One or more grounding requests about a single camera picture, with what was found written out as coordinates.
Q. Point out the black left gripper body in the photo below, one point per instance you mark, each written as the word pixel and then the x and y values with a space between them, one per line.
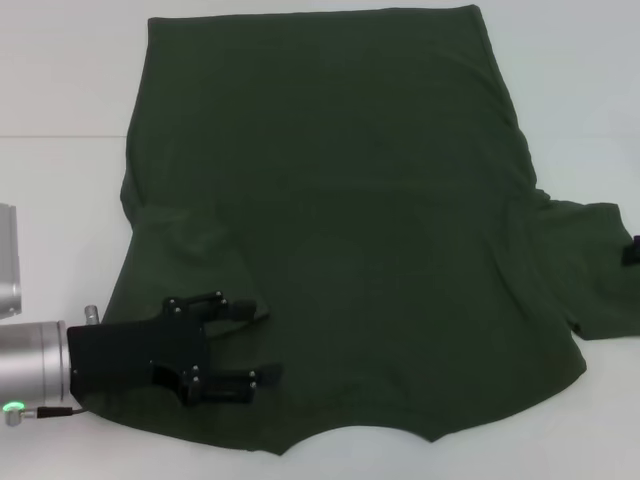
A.
pixel 130 350

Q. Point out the dark green t-shirt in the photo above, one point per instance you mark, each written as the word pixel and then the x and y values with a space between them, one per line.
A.
pixel 350 200

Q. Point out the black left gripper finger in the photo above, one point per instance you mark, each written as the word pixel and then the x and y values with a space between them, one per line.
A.
pixel 225 387
pixel 242 309

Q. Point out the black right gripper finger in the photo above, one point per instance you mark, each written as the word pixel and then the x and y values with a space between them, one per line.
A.
pixel 634 252

